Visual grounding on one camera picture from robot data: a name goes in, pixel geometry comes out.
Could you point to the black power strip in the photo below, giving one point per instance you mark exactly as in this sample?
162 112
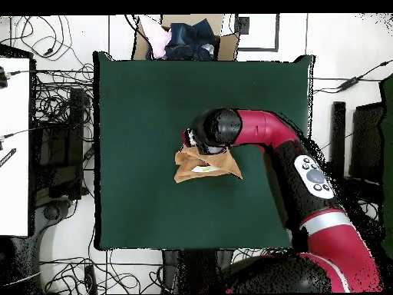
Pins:
90 278

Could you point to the dark blue jeans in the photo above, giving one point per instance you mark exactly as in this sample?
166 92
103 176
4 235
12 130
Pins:
190 40

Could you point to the pink garment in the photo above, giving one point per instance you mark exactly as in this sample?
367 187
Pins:
158 40

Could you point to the black equipment stand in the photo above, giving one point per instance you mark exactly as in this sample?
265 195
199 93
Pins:
64 153
367 144

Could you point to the dark green table cloth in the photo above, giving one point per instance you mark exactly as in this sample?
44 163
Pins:
138 92

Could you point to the brown cardboard box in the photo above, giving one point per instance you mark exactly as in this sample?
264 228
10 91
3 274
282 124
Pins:
227 46

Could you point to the white desk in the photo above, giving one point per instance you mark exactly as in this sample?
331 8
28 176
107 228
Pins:
13 153

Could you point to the orange-brown terry towel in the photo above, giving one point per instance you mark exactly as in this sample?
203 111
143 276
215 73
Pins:
190 175

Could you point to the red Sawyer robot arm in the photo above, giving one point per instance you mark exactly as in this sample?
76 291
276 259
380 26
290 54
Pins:
261 126

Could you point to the dark green fabric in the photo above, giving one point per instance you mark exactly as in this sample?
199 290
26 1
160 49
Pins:
388 153

